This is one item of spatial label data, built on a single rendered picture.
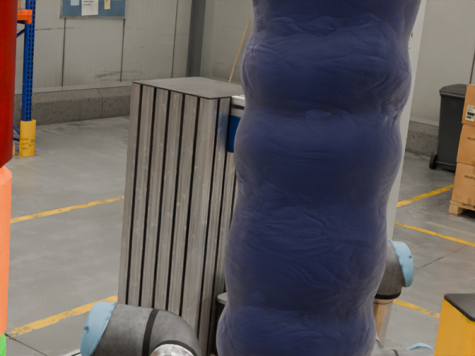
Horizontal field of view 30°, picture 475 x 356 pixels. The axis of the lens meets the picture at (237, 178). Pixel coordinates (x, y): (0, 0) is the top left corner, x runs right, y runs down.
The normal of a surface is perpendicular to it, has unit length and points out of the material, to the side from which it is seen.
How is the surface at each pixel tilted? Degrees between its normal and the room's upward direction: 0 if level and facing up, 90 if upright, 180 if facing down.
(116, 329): 57
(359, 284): 101
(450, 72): 90
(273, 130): 74
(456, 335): 90
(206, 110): 90
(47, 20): 90
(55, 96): 38
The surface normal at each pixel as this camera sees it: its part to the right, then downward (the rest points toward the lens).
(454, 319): -0.97, -0.03
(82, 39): 0.79, 0.22
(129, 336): -0.11, -0.13
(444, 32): -0.61, 0.14
